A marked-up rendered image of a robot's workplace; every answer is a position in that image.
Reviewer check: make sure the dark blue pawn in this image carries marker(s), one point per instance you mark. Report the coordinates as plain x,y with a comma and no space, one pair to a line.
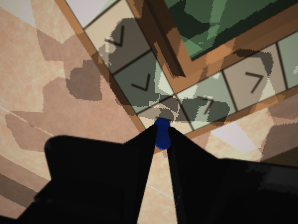
163,140

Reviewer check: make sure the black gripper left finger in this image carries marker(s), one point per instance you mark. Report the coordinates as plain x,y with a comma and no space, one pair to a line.
127,164

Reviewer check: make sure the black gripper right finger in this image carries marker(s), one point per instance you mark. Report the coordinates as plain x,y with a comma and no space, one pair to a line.
202,182

